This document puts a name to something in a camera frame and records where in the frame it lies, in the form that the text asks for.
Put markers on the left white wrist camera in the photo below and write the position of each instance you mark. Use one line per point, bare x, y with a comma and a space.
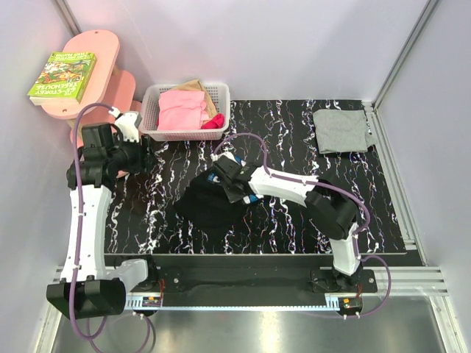
128, 124

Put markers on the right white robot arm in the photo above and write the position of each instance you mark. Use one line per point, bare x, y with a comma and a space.
332, 212

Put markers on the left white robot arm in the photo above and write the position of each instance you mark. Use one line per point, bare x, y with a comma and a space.
86, 289

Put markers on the magenta garment in basket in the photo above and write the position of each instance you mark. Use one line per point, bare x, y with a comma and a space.
216, 122

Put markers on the black daisy print t-shirt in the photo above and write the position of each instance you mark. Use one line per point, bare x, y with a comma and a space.
205, 204

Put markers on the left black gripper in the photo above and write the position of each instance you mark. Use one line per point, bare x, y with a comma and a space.
144, 157

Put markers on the folded grey t-shirt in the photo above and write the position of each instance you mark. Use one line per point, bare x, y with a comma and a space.
342, 131

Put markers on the pink tiered wooden shelf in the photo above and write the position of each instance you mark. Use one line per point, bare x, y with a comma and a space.
108, 84

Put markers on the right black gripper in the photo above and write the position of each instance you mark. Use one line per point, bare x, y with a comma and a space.
232, 198

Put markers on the beige garment in basket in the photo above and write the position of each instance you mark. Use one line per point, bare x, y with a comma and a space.
196, 85

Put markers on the pink t-shirt in basket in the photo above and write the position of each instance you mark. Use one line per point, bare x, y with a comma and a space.
181, 110

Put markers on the green storey treehouse book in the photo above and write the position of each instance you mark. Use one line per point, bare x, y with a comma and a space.
63, 79

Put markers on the white plastic laundry basket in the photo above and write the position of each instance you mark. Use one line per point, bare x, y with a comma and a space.
220, 95

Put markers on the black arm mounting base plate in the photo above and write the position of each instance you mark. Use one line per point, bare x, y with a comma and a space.
250, 288

